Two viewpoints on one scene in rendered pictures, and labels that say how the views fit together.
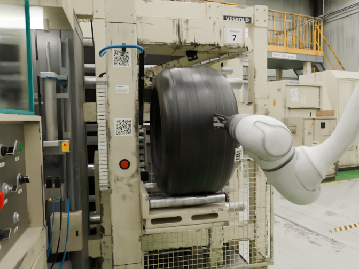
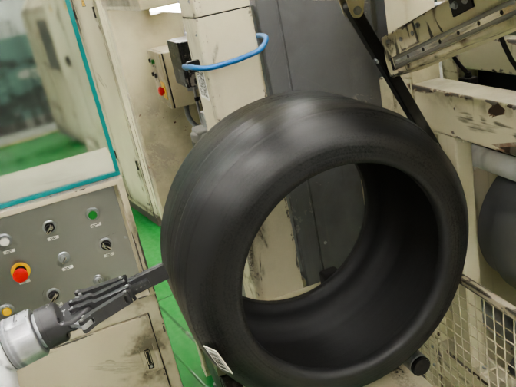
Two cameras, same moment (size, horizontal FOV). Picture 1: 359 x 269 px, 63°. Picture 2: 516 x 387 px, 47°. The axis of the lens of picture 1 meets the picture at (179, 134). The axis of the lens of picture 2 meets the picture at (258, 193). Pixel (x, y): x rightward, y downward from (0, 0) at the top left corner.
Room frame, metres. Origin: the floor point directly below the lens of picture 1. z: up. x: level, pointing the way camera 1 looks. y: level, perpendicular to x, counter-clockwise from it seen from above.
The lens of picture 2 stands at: (1.23, -1.13, 1.74)
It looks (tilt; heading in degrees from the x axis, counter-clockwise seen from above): 21 degrees down; 86
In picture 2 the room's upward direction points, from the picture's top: 12 degrees counter-clockwise
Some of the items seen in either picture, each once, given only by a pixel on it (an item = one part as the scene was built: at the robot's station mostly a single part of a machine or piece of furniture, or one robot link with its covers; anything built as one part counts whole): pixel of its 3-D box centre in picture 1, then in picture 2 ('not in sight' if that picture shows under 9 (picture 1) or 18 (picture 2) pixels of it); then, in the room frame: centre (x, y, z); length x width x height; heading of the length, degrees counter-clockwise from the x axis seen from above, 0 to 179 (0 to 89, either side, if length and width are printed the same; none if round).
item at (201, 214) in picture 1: (186, 214); not in sight; (1.25, -0.02, 0.84); 0.36 x 0.09 x 0.06; 102
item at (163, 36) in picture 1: (187, 38); not in sight; (1.70, -0.06, 1.71); 0.61 x 0.25 x 0.15; 102
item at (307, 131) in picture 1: (309, 148); not in sight; (5.72, -2.53, 0.62); 0.91 x 0.58 x 1.25; 114
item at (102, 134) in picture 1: (103, 134); not in sight; (1.26, 0.33, 1.19); 0.05 x 0.04 x 0.48; 12
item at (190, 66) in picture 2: (121, 49); (224, 55); (1.31, 0.25, 1.56); 0.19 x 0.19 x 0.06; 12
